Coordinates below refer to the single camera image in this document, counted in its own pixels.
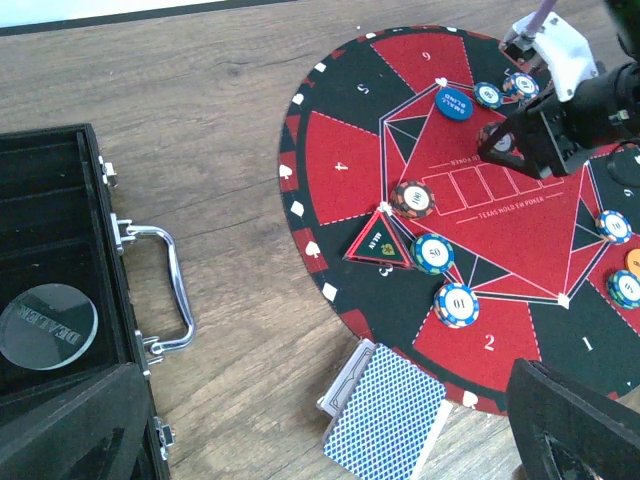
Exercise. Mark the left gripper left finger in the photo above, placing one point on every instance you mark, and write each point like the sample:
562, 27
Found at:
92, 431

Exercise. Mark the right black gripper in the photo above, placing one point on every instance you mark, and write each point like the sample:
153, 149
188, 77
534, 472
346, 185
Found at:
548, 137

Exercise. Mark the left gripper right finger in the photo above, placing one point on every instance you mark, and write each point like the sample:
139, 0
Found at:
564, 430

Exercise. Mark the blue small blind button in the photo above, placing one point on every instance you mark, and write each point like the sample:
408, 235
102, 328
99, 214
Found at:
454, 104

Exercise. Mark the brown red 100 chip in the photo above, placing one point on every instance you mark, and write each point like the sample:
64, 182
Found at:
412, 199

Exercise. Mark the orange big blind button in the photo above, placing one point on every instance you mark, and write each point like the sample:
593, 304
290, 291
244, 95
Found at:
632, 261

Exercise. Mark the green blue 50 chip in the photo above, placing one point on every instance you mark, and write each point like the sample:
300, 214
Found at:
432, 254

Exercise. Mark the blue orange 10 chip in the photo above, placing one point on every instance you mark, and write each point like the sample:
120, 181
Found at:
456, 305

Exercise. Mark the blue backed card deck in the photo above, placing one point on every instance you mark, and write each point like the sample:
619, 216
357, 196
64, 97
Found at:
386, 414

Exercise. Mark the triangular all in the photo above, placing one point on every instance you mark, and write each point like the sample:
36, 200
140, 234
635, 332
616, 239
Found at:
379, 243

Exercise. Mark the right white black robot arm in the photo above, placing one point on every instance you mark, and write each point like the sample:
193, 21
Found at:
544, 39

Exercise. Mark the clear dealer button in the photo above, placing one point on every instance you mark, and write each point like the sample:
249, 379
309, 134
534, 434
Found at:
48, 326

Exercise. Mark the round red black poker mat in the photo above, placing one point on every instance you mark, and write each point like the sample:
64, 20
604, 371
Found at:
363, 120

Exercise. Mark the chrome case handle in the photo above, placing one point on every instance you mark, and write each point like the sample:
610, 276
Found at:
126, 232

